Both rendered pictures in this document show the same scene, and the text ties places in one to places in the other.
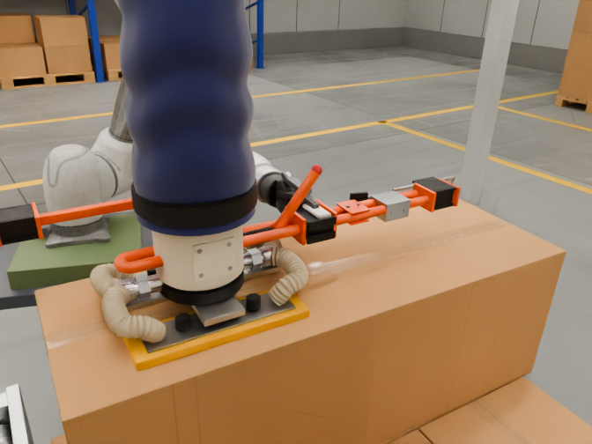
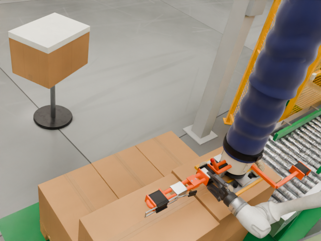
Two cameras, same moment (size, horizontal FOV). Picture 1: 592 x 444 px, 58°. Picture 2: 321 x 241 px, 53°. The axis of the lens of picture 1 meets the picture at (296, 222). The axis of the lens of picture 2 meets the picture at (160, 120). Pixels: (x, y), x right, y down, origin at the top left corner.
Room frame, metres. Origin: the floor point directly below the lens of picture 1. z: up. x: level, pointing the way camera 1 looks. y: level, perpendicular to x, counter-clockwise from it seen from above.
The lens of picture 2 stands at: (2.13, -0.70, 2.34)
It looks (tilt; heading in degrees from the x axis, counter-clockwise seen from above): 38 degrees down; 163
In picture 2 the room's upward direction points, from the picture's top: 14 degrees clockwise
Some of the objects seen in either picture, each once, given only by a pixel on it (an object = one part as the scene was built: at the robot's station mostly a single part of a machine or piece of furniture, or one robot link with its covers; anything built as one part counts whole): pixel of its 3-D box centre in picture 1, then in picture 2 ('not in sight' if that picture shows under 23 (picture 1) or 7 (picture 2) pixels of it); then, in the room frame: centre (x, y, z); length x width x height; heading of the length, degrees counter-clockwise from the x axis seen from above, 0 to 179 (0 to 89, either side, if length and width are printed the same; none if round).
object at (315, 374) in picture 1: (209, 376); (219, 194); (0.91, 0.18, 0.75); 0.60 x 0.40 x 0.40; 120
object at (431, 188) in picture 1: (435, 195); (156, 199); (1.19, -0.34, 1.09); 0.08 x 0.07 x 0.05; 120
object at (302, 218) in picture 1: (310, 221); (207, 174); (1.02, -0.03, 1.08); 0.10 x 0.08 x 0.06; 30
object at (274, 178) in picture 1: (281, 194); (226, 195); (1.17, 0.04, 1.08); 0.09 x 0.07 x 0.08; 31
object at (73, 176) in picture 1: (74, 181); not in sight; (1.49, 0.67, 0.97); 0.18 x 0.16 x 0.22; 159
